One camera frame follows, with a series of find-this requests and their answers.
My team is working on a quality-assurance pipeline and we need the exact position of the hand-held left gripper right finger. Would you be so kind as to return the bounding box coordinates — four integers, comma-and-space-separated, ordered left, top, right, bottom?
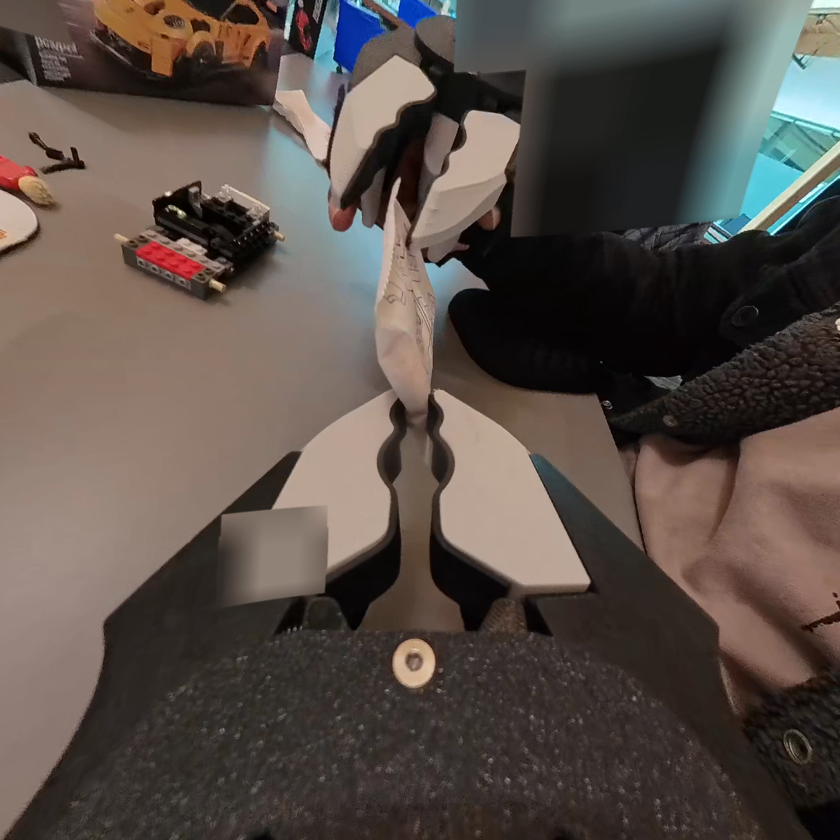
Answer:
428, 388, 593, 596

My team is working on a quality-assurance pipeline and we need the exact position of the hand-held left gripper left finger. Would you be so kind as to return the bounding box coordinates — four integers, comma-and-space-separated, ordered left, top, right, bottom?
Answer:
272, 390, 406, 583

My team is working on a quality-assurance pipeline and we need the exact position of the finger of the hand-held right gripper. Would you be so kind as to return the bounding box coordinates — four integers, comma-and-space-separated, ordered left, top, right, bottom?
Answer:
408, 110, 524, 265
327, 54, 439, 227

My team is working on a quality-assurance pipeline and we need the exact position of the torn white paper strip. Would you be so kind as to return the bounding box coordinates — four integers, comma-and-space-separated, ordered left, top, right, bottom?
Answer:
374, 180, 438, 460

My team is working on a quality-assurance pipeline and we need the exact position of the person's right forearm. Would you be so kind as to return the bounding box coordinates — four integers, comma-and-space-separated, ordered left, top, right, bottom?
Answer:
449, 228, 840, 396

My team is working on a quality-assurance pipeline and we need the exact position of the grey desk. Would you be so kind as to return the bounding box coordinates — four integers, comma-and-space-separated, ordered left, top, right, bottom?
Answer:
0, 49, 647, 840

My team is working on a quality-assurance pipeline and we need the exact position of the person's right hand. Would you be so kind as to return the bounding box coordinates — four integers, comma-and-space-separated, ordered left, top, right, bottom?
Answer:
330, 141, 505, 232

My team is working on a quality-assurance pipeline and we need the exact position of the background blue bin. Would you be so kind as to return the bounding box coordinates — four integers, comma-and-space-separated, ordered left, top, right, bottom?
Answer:
333, 0, 390, 67

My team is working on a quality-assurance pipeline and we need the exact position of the black and red box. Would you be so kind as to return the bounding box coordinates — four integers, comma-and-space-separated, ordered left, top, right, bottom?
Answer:
287, 0, 331, 59

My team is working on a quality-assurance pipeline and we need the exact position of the grey quilted cloth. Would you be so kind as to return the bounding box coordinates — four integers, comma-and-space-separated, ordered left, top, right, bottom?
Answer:
623, 223, 718, 251

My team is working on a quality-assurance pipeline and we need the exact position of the toy car box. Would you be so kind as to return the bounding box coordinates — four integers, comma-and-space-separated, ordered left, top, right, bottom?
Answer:
0, 0, 287, 108

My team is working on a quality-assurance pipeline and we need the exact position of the partly built toy car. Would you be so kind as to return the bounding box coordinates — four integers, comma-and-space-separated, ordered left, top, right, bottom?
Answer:
113, 182, 287, 302

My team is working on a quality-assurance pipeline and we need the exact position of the person's pink shirt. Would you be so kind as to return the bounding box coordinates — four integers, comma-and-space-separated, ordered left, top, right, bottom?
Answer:
620, 403, 840, 737

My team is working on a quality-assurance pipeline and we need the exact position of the person's black fleece jacket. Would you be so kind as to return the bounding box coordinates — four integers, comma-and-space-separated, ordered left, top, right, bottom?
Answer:
605, 197, 840, 840

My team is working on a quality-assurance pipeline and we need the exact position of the red and beige toy piece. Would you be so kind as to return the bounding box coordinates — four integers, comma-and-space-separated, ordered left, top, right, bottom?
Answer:
0, 154, 57, 208

